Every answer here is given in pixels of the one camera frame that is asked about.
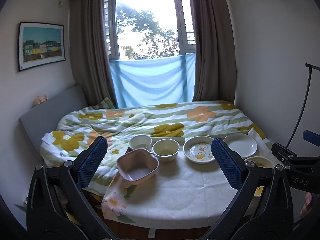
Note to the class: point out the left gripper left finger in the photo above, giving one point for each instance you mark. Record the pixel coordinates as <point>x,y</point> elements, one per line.
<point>56,205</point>

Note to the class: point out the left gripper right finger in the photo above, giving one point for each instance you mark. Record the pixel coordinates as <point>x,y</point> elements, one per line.
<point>262,207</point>

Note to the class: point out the plain white plate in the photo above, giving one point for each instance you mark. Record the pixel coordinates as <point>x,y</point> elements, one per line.
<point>241,143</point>

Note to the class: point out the duck pattern deep plate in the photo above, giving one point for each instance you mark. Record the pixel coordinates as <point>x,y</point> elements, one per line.
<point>198,150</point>

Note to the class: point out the pink square handled dish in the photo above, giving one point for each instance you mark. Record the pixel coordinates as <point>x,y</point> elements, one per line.
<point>137,166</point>

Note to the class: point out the white ribbed small bowl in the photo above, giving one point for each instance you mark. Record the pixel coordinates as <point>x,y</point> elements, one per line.
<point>140,142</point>

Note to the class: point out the cream yellow-patterned bowl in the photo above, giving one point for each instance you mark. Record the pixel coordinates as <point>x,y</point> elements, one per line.
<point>166,150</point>

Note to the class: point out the person's right hand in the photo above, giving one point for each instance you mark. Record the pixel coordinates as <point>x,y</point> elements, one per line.
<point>307,205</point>

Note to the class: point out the floral white tablecloth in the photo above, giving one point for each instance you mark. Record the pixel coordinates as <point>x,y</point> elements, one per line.
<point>180,195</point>

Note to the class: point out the long white tray right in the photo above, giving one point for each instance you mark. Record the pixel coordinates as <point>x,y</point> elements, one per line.
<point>223,135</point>

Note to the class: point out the long white tray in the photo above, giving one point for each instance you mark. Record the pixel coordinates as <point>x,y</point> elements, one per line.
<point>177,139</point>
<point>223,135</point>

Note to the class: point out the grey headboard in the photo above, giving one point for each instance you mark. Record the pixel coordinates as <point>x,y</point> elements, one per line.
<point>44,117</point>

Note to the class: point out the green striped floral duvet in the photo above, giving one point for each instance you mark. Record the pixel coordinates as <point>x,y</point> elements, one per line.
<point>77,130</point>

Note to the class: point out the long white tray left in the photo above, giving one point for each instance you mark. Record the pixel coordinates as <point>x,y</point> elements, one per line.
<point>177,139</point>

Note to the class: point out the pink plush toy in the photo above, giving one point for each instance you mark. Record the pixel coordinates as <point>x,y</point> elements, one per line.
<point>39,100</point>

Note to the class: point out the brown curtain right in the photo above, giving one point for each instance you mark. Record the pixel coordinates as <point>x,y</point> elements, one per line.
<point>215,63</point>

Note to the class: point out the brown curtain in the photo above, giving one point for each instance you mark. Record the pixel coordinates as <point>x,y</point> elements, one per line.
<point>215,63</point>
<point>88,50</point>

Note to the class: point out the brown curtain left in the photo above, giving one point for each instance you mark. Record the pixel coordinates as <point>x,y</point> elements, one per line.
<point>88,50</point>

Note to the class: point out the blue cloth on window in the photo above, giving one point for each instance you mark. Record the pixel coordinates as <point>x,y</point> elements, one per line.
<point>149,82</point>

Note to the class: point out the framed houses picture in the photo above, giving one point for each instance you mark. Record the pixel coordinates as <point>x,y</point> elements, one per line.
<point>39,44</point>

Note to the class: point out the window with white frame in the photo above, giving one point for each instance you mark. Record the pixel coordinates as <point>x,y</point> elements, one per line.
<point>148,29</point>

